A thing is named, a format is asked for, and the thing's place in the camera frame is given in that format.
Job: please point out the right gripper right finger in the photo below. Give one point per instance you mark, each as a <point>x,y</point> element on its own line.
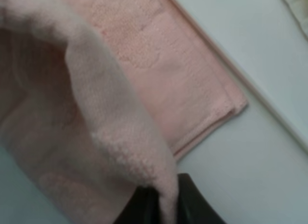
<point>192,206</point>

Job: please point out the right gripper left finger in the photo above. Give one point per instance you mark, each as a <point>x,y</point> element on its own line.
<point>142,208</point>

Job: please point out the pink towel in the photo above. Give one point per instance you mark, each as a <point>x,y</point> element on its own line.
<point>98,97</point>

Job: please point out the cream white towel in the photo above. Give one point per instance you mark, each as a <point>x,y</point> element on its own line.
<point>299,9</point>

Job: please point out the white rectangular plastic tray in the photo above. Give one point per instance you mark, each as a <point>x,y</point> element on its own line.
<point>262,42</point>

